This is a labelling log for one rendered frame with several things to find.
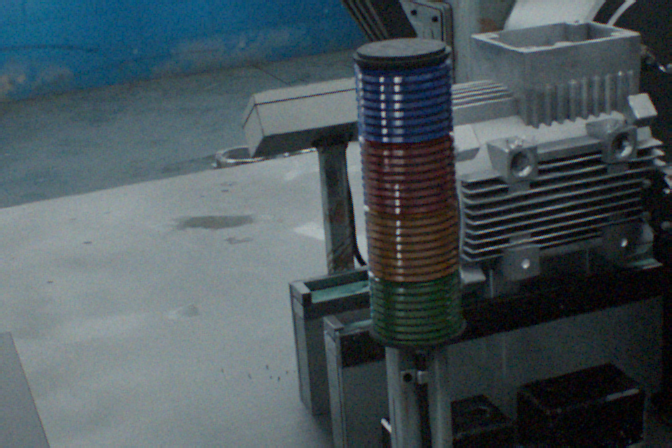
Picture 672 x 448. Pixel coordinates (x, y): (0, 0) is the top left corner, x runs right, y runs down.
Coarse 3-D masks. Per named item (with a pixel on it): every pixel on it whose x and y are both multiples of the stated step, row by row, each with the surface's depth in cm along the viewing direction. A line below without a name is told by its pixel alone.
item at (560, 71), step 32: (512, 32) 115; (544, 32) 116; (576, 32) 115; (608, 32) 113; (480, 64) 113; (512, 64) 107; (544, 64) 106; (576, 64) 107; (608, 64) 108; (640, 64) 109; (544, 96) 107; (576, 96) 108; (608, 96) 109
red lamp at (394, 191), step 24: (360, 144) 75; (384, 144) 73; (408, 144) 73; (432, 144) 73; (384, 168) 73; (408, 168) 73; (432, 168) 73; (384, 192) 74; (408, 192) 73; (432, 192) 74; (456, 192) 76
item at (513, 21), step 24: (528, 0) 148; (552, 0) 144; (576, 0) 140; (600, 0) 136; (624, 0) 137; (648, 0) 137; (528, 24) 147; (624, 24) 137; (648, 24) 138; (648, 48) 136; (648, 72) 140; (648, 96) 141
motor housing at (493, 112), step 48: (480, 96) 107; (480, 144) 105; (576, 144) 105; (480, 192) 104; (528, 192) 104; (576, 192) 105; (624, 192) 107; (480, 240) 104; (528, 240) 105; (576, 240) 108
